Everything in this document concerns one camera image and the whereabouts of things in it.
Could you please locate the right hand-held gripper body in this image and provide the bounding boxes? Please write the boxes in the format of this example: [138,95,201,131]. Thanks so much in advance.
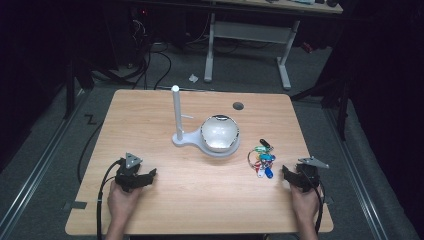
[293,155,330,193]

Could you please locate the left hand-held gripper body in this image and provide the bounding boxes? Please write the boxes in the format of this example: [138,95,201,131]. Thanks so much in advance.
[114,152,145,193]

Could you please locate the key bunch with coloured tags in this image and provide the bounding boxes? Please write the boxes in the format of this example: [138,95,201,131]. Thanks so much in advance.
[246,138,277,180]

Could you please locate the person's right hand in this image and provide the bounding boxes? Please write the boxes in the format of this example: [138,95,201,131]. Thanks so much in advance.
[289,182,323,226]

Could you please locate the person's left hand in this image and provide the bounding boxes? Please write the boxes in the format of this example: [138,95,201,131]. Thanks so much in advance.
[106,180,143,225]

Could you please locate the white stand with pole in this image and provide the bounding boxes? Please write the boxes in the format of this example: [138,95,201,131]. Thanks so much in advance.
[170,84,241,159]

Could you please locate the grey tape strip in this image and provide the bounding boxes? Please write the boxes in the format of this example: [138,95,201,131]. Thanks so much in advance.
[62,200,88,212]

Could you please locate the black metal stand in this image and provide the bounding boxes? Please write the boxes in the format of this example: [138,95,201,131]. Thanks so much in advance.
[62,58,96,120]
[289,75,352,142]

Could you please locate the shiny metal bowl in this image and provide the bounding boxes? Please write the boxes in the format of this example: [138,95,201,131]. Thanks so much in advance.
[200,114,241,154]

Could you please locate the red object under desk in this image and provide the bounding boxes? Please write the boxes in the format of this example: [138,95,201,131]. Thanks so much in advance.
[300,41,315,55]

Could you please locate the white-legged wooden desk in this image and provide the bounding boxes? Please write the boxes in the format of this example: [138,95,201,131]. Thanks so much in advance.
[203,0,345,92]

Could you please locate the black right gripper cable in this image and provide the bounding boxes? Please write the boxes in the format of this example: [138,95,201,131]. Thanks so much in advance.
[299,166,325,235]

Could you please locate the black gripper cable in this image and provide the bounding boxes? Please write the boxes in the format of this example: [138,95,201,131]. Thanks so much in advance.
[299,166,325,235]
[96,158,126,240]

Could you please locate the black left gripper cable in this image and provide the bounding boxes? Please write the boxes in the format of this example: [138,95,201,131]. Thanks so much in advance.
[96,158,126,240]

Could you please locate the metal floor rail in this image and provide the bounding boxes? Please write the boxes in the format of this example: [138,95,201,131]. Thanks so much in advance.
[0,88,92,234]
[324,107,390,240]

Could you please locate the thin black floor cable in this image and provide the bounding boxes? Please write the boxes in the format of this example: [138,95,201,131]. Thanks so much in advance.
[76,121,105,185]

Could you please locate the black floor cables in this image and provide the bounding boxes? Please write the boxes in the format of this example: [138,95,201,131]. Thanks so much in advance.
[94,18,173,91]

